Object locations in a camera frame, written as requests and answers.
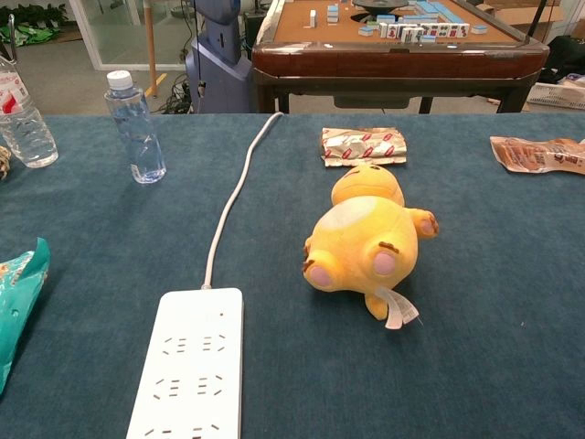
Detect white power strip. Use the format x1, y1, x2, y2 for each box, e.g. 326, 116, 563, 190
125, 286, 245, 439

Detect yellow plush toy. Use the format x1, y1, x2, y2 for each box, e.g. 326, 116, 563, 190
302, 163, 441, 331

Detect crumpled red white wrapper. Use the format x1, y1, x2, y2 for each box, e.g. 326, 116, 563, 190
321, 126, 409, 169

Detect blue machine base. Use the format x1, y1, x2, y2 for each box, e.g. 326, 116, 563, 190
185, 0, 253, 114

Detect small clear water bottle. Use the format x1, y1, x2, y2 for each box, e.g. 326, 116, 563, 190
103, 70, 167, 186

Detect brown mahjong table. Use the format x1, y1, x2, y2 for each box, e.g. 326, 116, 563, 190
250, 0, 551, 114

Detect teal tablecloth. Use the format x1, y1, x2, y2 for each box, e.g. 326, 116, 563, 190
0, 112, 585, 439

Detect wooden pole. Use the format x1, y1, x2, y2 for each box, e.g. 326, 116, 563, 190
143, 0, 159, 98

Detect standing mahjong tile row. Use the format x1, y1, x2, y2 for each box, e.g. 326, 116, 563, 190
378, 20, 471, 45

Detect black mahjong table dial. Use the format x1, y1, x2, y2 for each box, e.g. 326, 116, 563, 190
350, 0, 415, 11

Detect orange snack packet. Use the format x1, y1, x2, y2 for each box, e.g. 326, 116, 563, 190
489, 135, 585, 176

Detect white framed glass partition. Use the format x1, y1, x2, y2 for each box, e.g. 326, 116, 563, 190
68, 0, 193, 72

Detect large red-label water bottle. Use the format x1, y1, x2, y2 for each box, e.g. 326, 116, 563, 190
0, 54, 59, 169

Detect teal snack bag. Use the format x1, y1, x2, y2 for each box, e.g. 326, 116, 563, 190
0, 236, 50, 397

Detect white plastic basket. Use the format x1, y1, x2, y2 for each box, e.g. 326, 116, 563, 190
526, 81, 585, 111

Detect black bag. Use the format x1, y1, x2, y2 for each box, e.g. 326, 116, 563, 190
546, 35, 585, 86

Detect green bags pile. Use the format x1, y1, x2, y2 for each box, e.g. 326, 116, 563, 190
0, 3, 69, 47

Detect metal rod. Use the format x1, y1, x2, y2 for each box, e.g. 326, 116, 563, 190
7, 13, 18, 63

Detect white power cable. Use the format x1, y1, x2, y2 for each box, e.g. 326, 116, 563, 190
200, 112, 285, 292

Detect tangled floor cables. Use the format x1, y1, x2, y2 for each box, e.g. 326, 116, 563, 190
157, 72, 193, 114

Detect black hanging cable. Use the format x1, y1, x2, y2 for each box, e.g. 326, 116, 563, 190
194, 0, 207, 100

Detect blue mahjong tile wall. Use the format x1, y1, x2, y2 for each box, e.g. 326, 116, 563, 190
409, 0, 461, 24

